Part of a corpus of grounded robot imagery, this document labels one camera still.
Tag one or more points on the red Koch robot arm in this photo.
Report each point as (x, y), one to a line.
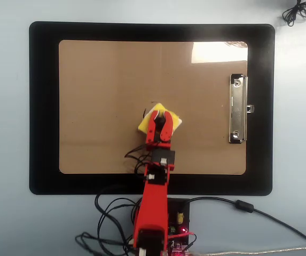
(152, 202)

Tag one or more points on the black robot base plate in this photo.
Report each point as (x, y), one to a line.
(179, 208)

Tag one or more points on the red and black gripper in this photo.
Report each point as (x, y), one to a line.
(158, 145)

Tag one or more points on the silver metal clipboard clip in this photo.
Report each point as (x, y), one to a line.
(238, 112)

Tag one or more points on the brown clipboard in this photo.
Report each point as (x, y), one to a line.
(102, 93)

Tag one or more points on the yellow sponge with black knob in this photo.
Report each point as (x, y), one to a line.
(144, 124)

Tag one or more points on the black rectangular mat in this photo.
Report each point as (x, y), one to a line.
(43, 106)

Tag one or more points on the controller circuit board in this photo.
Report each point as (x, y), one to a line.
(180, 240)

